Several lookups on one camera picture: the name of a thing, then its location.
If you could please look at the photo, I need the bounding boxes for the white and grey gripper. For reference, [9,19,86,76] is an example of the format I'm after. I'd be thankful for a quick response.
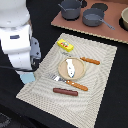
[0,25,41,74]

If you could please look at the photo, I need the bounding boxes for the yellow box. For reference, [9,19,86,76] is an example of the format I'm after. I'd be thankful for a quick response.
[57,39,74,52]

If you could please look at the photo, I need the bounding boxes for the white fish toy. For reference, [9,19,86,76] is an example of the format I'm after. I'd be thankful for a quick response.
[66,59,75,78]

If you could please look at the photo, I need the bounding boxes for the brown grilled sausage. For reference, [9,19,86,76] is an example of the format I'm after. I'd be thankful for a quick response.
[53,88,78,96]

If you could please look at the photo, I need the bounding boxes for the light blue cup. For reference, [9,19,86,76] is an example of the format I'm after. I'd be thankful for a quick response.
[20,73,35,84]

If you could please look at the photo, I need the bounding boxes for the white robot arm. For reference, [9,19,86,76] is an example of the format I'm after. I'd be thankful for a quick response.
[0,0,41,74]

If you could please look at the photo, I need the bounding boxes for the round wooden plate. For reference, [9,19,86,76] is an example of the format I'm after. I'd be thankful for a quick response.
[58,57,86,80]

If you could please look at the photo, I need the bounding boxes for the dark grey pot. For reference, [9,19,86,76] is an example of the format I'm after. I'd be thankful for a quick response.
[59,0,82,20]

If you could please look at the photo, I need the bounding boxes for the dark grey frying pan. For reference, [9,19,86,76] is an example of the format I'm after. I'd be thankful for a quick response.
[82,8,114,30]

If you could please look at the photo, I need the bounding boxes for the beige woven placemat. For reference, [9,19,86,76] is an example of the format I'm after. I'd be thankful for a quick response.
[17,33,117,128]

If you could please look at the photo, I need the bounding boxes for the black stove burner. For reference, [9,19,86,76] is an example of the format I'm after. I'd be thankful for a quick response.
[91,3,108,11]

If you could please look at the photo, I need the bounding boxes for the beige bowl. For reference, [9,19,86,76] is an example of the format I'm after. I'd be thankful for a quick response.
[121,7,128,30]

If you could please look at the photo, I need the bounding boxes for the black cable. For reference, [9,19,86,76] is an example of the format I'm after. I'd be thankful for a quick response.
[0,59,41,73]

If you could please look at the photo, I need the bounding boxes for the fork with wooden handle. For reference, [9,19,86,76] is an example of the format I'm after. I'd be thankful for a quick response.
[49,74,88,91]

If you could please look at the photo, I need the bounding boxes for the knife with wooden handle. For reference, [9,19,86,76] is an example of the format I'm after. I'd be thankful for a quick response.
[61,52,100,65]

